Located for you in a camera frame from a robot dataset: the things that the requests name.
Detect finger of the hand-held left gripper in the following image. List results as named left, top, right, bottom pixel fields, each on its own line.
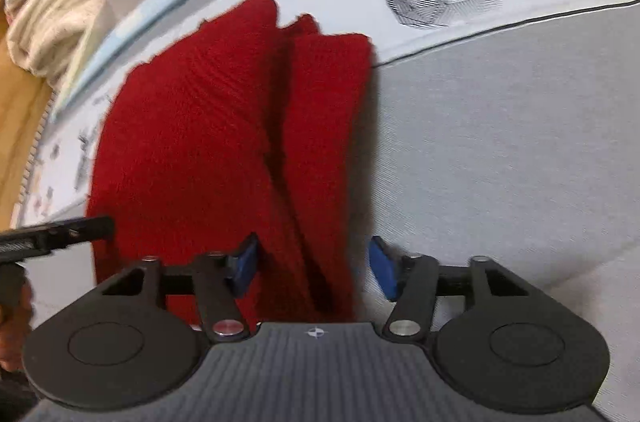
left=0, top=215, right=117, bottom=264

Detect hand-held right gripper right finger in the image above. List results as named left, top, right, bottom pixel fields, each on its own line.
left=368, top=235, right=537, bottom=345

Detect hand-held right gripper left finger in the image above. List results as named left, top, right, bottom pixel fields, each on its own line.
left=101, top=232, right=261, bottom=345

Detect red knit garment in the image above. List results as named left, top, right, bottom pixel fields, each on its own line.
left=86, top=0, right=377, bottom=329

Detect person's left hand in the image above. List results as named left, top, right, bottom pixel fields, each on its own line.
left=0, top=285, right=35, bottom=372

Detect cream knit blanket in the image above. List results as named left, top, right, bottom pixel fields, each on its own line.
left=5, top=0, right=109, bottom=79

